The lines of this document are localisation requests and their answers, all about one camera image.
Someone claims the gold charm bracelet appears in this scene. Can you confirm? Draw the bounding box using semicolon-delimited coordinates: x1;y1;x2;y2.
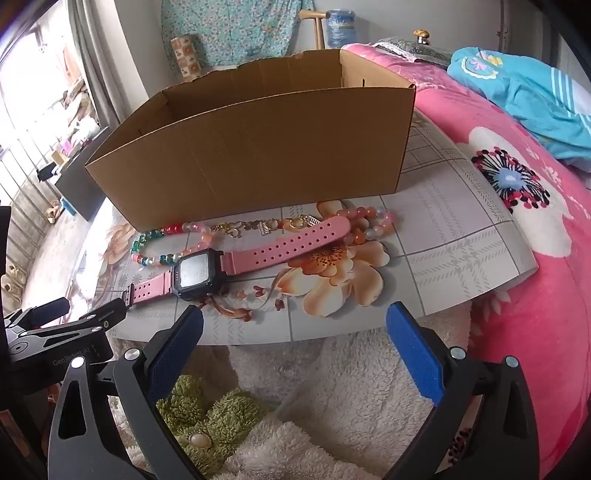
212;215;321;238

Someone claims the patterned paper box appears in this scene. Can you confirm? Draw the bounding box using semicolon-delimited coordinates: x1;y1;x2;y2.
170;33;206;83

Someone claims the brown cardboard box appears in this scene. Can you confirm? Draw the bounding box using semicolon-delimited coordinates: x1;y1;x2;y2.
84;48;416;234

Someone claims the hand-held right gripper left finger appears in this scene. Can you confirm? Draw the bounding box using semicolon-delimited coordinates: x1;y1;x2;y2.
47;304;205;480

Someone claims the green plush toy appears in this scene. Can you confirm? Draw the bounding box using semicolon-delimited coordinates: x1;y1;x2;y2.
156;375;278;467

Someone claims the dark grey board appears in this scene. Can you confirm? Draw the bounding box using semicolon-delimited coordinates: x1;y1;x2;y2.
54;127;112;222

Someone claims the multicolour bead bracelet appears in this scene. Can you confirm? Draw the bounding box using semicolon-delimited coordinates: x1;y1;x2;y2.
130;220;220;271

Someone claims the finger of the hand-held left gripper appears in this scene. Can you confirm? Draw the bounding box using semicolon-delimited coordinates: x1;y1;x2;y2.
9;298;129;356
4;298;71;330

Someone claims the wooden stand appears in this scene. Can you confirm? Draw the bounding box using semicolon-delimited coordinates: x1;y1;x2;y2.
298;9;329;51

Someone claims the blue water jug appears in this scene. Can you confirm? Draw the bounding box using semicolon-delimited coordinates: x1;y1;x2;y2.
325;8;357;49

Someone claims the pink strap digital watch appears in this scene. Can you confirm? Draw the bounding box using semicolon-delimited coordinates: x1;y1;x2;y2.
126;217;352;309

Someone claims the grey lace pillow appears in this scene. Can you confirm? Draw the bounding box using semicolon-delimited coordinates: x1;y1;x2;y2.
372;36;455;70

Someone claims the teal floral cloth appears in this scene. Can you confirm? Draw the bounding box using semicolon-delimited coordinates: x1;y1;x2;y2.
161;0;315;68

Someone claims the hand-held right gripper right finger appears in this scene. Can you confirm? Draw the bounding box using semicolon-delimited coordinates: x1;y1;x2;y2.
386;301;541;480

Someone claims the light blue garment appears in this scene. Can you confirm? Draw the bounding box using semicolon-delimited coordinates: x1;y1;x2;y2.
447;46;591;174

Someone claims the pink orange bead bracelet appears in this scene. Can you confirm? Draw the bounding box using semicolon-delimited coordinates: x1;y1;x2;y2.
335;205;399;245

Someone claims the pink floral blanket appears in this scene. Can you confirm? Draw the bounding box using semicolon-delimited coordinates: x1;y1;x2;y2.
344;44;591;480

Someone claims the grey curtain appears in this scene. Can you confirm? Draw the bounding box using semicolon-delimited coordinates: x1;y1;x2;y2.
67;0;134;134

